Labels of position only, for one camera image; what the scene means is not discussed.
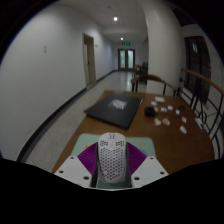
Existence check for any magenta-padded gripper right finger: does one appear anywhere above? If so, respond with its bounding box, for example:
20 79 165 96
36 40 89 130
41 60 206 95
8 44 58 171
125 141 170 188

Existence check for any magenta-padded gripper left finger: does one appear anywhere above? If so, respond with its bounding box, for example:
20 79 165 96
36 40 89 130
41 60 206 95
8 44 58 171
53 141 100 188

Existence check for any white perforated computer mouse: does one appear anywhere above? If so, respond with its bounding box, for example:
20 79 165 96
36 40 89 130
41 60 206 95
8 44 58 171
96 131 130 184

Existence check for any pale green printed mouse pad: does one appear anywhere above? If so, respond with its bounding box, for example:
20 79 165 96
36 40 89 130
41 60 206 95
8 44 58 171
71 133 157 190

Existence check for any small black box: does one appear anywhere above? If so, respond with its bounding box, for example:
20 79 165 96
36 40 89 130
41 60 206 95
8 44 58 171
143 106 156 118

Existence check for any black closed laptop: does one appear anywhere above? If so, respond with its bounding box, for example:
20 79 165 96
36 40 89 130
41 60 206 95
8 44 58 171
83 92 144 130

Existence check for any white paper card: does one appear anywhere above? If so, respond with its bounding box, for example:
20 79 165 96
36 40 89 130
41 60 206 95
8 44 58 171
194 117 205 130

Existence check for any wooden armchair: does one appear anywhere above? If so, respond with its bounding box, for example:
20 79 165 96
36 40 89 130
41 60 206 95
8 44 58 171
130 73 178 97

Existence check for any black railing with wooden handrail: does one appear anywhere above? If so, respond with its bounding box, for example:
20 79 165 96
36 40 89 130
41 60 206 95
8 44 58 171
175 67 224 148

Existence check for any white corridor door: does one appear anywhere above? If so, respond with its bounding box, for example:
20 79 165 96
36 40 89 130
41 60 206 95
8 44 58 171
82 33 98 88

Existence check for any glazed double door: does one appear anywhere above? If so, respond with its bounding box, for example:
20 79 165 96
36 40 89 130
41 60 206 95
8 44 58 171
117 48 136 72

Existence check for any dark framed window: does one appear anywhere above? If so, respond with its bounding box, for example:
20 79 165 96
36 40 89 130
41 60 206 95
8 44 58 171
184 35 212 101

